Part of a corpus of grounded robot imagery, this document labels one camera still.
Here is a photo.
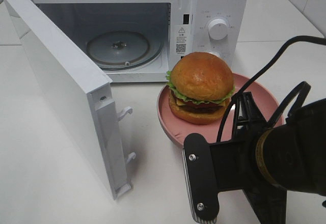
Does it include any lower white timer knob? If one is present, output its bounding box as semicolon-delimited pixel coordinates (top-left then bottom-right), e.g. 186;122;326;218
209;51;222;58

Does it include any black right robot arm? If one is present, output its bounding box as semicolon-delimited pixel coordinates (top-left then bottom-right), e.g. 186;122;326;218
183;92;325;223

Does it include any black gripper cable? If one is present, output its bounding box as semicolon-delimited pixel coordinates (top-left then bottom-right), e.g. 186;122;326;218
216;35;326;143

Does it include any burger with lettuce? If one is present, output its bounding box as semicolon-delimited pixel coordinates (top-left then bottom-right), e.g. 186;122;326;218
166;52;235;125

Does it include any white microwave door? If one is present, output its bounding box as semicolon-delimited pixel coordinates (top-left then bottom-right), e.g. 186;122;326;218
4;0;135;199

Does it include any glass microwave turntable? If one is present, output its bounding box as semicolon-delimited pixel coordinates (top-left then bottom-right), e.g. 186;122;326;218
86;31;164;71

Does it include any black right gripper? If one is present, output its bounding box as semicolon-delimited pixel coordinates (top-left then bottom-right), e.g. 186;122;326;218
183;92;287;224

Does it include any upper white power knob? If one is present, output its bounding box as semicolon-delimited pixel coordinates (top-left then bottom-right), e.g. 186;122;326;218
208;17;229;40

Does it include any white microwave oven body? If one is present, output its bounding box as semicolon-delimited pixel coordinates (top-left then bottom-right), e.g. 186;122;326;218
31;0;247;82

